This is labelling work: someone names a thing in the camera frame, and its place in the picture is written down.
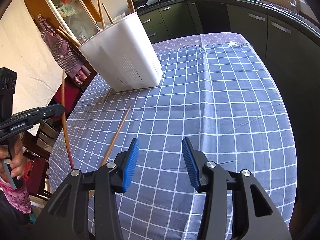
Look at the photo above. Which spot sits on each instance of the person's left hand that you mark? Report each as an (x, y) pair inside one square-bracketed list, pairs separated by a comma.
[(18, 161)]

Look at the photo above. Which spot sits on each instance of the white plastic utensil holder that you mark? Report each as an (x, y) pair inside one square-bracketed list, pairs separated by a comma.
[(123, 55)]

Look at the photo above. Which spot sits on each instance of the black wok with lid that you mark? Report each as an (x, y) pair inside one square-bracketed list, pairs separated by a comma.
[(139, 3)]

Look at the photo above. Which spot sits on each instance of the pink sleeve left forearm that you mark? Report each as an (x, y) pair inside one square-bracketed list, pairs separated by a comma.
[(18, 198)]

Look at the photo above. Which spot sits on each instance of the gas stove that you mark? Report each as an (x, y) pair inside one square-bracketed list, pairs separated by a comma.
[(160, 1)]

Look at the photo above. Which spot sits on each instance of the blue checkered tablecloth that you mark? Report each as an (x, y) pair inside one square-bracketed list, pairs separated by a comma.
[(220, 96)]

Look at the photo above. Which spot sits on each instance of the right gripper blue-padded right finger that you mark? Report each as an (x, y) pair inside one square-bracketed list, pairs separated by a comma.
[(254, 214)]

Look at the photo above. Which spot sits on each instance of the glass sliding door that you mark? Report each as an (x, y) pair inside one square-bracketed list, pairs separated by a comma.
[(75, 18)]

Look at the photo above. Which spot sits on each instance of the white hanging sheet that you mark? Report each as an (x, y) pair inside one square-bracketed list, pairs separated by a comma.
[(24, 51)]

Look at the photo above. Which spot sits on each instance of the green lower cabinets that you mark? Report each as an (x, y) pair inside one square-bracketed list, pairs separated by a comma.
[(288, 45)]

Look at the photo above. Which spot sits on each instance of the red wooden chair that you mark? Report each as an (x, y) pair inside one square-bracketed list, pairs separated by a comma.
[(39, 146)]

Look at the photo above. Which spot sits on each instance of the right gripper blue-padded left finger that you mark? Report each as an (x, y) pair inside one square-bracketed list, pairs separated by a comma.
[(65, 216)]

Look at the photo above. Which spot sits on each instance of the purple checkered apron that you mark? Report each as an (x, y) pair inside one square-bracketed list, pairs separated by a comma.
[(65, 56)]

